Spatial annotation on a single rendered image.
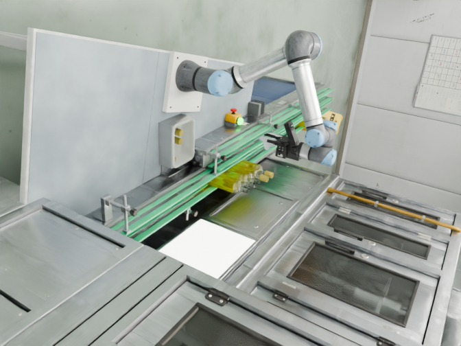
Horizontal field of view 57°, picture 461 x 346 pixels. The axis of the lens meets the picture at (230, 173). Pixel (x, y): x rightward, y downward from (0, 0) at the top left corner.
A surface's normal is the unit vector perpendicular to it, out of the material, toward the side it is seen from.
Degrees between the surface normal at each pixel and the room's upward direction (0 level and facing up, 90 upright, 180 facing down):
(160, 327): 90
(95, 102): 0
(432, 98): 90
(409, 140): 90
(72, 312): 90
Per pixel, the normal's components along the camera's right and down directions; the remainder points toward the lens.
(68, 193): 0.85, 0.28
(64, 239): 0.06, -0.89
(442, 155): -0.52, 0.35
